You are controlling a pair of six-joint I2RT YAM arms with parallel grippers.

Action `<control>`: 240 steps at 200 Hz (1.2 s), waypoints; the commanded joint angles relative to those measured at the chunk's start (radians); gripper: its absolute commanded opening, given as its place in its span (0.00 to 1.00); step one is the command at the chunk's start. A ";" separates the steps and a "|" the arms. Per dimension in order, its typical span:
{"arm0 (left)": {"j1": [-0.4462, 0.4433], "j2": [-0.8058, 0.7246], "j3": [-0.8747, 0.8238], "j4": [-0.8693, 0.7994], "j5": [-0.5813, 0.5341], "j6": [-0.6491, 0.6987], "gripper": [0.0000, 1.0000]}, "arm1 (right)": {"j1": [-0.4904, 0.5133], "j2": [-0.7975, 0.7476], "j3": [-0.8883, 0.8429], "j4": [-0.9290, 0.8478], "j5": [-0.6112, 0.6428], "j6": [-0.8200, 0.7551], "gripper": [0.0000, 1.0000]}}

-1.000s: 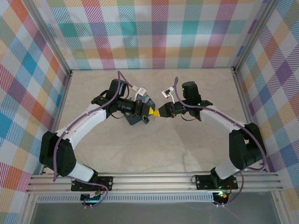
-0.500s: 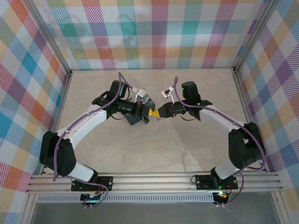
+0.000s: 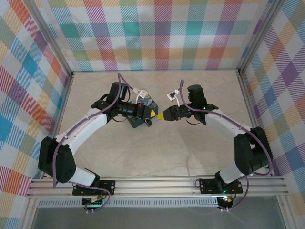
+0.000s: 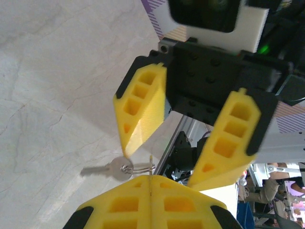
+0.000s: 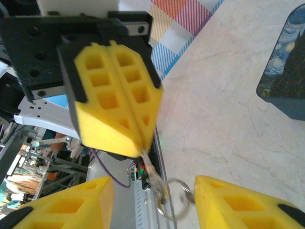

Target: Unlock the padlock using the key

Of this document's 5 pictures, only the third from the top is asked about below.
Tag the small silver key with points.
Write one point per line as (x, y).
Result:
(158, 120)

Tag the blue starry night tin box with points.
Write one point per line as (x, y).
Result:
(152, 103)

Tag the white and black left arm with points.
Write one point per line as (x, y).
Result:
(81, 126)

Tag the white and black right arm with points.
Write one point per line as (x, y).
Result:
(224, 121)

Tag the right control board orange plug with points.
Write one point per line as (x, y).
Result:
(227, 200)

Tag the black left control board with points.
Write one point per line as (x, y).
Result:
(91, 202)

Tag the grey metal panel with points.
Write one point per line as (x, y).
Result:
(155, 218)

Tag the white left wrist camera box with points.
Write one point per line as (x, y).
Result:
(142, 93)

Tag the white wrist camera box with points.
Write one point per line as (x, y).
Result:
(172, 95)
(142, 93)

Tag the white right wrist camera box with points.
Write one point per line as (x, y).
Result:
(172, 95)

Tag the aluminium table edge rail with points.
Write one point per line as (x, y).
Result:
(62, 107)
(249, 107)

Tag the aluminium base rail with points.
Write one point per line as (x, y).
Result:
(155, 187)

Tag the aluminium frame post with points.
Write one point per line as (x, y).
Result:
(259, 35)
(50, 38)

